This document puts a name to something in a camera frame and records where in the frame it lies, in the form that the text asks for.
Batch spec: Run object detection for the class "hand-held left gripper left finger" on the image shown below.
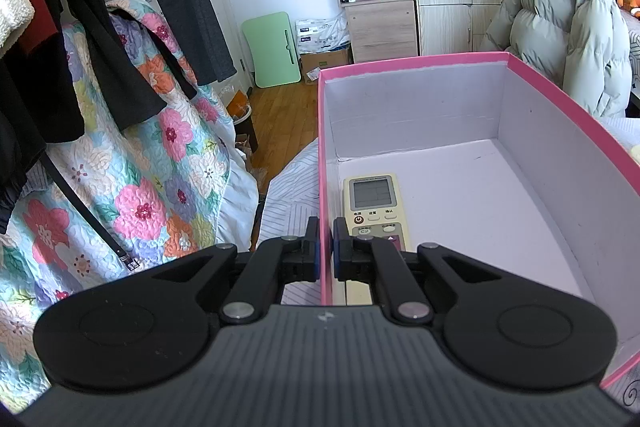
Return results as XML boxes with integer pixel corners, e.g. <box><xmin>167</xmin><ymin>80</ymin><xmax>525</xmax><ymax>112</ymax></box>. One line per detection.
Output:
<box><xmin>150</xmin><ymin>217</ymin><xmax>322</xmax><ymax>325</ymax></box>

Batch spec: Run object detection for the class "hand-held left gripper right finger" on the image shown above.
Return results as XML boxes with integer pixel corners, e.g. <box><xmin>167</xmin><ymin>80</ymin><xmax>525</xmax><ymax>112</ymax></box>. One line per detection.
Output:
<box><xmin>332</xmin><ymin>217</ymin><xmax>503</xmax><ymax>325</ymax></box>

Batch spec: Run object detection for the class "beige remote control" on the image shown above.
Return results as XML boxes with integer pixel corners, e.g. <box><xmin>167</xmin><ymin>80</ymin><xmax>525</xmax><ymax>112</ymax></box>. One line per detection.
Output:
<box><xmin>342</xmin><ymin>173</ymin><xmax>412</xmax><ymax>307</ymax></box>

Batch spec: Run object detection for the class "pink cardboard box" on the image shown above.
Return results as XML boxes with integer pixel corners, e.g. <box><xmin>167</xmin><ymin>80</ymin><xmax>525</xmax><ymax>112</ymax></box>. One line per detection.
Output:
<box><xmin>317</xmin><ymin>52</ymin><xmax>640</xmax><ymax>390</ymax></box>

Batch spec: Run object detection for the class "trash bin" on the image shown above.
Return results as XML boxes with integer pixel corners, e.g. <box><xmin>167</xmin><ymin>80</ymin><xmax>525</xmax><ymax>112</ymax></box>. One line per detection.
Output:
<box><xmin>226</xmin><ymin>89</ymin><xmax>259</xmax><ymax>154</ymax></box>

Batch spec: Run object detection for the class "floral quilt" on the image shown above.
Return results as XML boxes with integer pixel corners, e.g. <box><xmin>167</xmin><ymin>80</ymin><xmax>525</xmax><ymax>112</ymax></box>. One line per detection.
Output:
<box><xmin>0</xmin><ymin>0</ymin><xmax>262</xmax><ymax>413</ymax></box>

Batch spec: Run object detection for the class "brown cardboard box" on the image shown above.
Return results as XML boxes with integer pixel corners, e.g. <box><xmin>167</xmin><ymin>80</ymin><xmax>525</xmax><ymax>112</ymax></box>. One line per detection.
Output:
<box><xmin>299</xmin><ymin>48</ymin><xmax>352</xmax><ymax>84</ymax></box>

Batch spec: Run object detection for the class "green folding table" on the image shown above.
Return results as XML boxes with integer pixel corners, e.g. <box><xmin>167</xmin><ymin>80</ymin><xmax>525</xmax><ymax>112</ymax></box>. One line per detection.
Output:
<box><xmin>241</xmin><ymin>12</ymin><xmax>302</xmax><ymax>88</ymax></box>

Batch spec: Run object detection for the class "black belt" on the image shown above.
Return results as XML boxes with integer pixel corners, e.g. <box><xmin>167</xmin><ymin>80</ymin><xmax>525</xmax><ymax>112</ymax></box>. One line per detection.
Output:
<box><xmin>40</xmin><ymin>152</ymin><xmax>141</xmax><ymax>273</ymax></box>

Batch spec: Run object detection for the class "black frilled hanging garment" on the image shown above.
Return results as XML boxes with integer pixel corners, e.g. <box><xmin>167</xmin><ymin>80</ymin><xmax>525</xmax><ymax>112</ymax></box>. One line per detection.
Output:
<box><xmin>53</xmin><ymin>0</ymin><xmax>199</xmax><ymax>144</ymax></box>

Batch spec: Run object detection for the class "black hanging coat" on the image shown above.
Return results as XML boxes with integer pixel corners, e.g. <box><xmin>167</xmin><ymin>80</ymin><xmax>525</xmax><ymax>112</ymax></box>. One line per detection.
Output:
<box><xmin>0</xmin><ymin>0</ymin><xmax>131</xmax><ymax>235</ymax></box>

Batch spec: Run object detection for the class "grey puffer jacket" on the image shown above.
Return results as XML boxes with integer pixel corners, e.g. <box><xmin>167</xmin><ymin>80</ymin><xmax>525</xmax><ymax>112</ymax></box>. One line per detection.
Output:
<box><xmin>479</xmin><ymin>0</ymin><xmax>632</xmax><ymax>118</ymax></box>

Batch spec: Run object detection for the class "white fleece garment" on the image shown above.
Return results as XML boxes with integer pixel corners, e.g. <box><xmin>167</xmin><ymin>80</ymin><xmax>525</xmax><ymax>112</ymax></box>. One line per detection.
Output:
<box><xmin>0</xmin><ymin>0</ymin><xmax>36</xmax><ymax>48</ymax></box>

